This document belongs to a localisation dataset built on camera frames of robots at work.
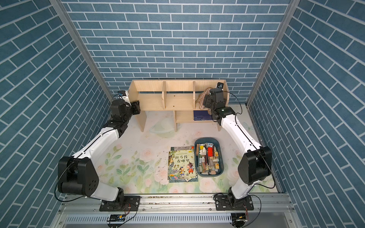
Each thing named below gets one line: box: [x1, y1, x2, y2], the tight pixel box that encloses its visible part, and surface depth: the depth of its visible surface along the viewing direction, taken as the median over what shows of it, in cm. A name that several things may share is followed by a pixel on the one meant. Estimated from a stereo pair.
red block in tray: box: [207, 147, 214, 157], surface depth 93 cm
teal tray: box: [194, 137, 225, 178], surface depth 89 cm
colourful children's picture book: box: [167, 145, 199, 183], surface depth 88 cm
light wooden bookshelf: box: [128, 79, 230, 133], surface depth 88 cm
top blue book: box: [193, 110, 213, 121], surface depth 96 cm
